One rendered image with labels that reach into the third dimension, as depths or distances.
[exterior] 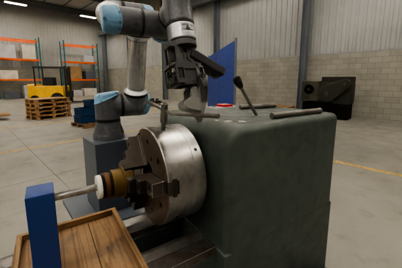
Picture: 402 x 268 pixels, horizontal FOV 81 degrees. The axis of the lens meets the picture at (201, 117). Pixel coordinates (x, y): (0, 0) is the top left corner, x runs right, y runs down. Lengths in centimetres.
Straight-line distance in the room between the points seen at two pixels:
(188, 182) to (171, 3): 48
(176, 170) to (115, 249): 32
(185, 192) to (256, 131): 28
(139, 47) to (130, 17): 43
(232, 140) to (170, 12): 38
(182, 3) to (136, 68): 57
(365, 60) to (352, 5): 209
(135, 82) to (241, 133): 66
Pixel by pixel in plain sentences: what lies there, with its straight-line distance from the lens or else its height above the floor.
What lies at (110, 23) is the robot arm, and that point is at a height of 154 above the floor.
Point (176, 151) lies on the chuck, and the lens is 69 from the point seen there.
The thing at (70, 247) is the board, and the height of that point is 89.
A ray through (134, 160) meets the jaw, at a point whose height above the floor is 114.
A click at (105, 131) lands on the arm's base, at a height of 115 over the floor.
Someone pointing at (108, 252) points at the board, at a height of 88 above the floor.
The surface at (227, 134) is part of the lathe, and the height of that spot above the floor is 123.
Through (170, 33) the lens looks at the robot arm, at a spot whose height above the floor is 150.
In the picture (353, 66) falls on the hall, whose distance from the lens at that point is 1069.
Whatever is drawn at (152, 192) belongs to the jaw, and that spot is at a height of 109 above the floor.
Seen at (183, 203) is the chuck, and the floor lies 104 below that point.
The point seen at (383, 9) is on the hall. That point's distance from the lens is 1086.
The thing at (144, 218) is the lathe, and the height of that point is 86.
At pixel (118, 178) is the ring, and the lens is 74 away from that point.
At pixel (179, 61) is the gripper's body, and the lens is 58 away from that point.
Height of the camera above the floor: 139
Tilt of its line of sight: 9 degrees down
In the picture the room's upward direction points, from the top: straight up
